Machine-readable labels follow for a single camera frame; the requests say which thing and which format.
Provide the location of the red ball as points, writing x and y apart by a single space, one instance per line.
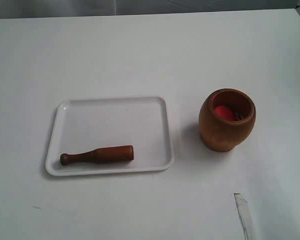
225 113

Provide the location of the clear tape strip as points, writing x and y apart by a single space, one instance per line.
245 217

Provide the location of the white rectangular plastic tray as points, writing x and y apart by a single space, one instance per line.
84 125

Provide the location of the wooden mortar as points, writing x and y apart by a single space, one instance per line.
222 135

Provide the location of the brown wooden pestle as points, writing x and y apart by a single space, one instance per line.
106 155

